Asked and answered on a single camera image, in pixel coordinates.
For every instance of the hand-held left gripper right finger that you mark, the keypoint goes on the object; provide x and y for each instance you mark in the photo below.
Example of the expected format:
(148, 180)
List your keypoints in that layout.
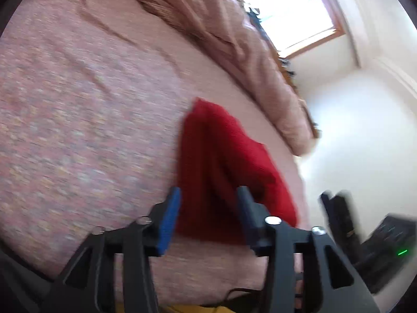
(245, 215)

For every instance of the wooden framed window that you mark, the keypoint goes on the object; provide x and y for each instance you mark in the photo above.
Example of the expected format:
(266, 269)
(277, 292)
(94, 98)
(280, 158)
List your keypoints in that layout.
(286, 9)

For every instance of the pink rolled duvet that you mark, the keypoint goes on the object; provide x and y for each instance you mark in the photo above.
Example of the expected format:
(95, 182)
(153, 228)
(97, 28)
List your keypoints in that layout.
(211, 16)

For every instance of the yellow clothing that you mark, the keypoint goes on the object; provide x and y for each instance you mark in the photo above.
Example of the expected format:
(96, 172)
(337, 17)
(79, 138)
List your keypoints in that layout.
(182, 309)

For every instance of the red knitted cloth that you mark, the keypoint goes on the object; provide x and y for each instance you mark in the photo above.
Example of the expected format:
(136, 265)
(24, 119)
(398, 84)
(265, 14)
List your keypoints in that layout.
(221, 156)

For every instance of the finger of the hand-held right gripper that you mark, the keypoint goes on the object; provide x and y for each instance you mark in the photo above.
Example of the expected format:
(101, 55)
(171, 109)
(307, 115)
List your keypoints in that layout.
(342, 215)

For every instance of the pink patterned bed sheet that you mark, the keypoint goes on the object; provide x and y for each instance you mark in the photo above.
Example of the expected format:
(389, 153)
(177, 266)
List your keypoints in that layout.
(81, 104)

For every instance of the dark small items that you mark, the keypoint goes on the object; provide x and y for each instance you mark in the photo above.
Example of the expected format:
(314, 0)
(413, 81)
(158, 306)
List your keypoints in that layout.
(254, 13)

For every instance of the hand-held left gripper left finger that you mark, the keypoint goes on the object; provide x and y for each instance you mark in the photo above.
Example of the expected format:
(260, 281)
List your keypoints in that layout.
(169, 221)

